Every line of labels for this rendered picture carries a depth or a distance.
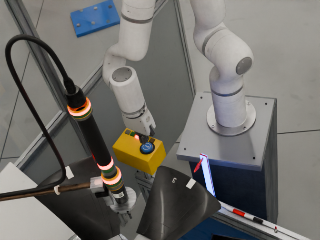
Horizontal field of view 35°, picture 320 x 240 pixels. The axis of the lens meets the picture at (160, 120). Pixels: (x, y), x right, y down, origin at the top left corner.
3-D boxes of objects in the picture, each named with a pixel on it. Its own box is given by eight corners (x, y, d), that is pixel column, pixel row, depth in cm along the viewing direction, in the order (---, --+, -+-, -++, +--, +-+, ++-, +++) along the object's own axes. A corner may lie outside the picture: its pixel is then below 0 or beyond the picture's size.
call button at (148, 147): (139, 151, 183) (138, 148, 182) (145, 143, 185) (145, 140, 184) (149, 155, 181) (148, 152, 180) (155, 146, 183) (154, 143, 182)
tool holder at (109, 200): (101, 217, 124) (89, 196, 117) (101, 192, 129) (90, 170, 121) (137, 211, 123) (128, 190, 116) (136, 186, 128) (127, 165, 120)
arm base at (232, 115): (210, 97, 207) (205, 64, 193) (258, 99, 201) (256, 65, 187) (202, 135, 195) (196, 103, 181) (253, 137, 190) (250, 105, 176)
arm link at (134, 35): (103, -4, 148) (96, 83, 166) (131, 22, 138) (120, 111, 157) (130, -7, 152) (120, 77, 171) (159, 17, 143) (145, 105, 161)
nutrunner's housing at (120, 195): (117, 214, 127) (55, 89, 92) (117, 200, 129) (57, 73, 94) (133, 212, 126) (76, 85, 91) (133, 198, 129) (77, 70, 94)
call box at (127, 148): (118, 163, 194) (111, 146, 186) (132, 143, 198) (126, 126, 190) (153, 178, 187) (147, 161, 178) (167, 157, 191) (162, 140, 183)
